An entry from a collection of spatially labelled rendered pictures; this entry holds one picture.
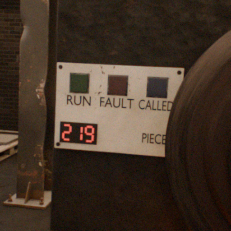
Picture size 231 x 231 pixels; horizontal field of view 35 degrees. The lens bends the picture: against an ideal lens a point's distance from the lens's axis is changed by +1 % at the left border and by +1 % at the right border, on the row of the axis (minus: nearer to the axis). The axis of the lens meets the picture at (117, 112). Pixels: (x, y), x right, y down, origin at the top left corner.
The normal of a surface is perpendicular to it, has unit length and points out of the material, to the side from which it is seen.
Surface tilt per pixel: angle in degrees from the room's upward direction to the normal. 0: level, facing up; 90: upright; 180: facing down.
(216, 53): 90
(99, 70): 90
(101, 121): 90
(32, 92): 90
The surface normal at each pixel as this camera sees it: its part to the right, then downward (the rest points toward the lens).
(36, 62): -0.17, 0.09
